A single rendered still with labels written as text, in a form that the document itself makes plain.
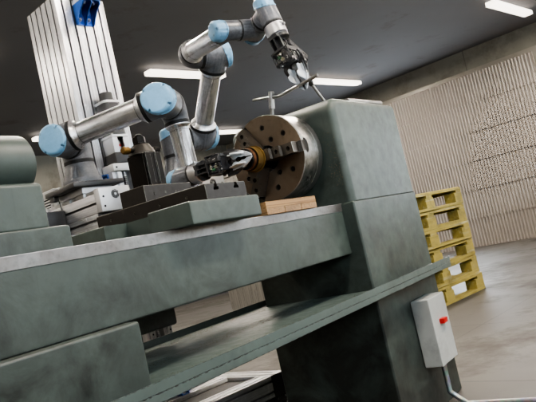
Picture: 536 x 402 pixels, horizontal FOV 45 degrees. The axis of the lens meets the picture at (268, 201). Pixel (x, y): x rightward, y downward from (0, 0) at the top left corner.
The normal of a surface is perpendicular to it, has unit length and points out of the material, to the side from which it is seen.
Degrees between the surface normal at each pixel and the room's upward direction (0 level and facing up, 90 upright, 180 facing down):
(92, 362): 90
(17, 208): 90
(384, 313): 90
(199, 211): 90
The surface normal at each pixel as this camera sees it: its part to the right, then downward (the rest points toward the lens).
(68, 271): 0.80, -0.22
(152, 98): -0.04, -0.07
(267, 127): -0.55, 0.07
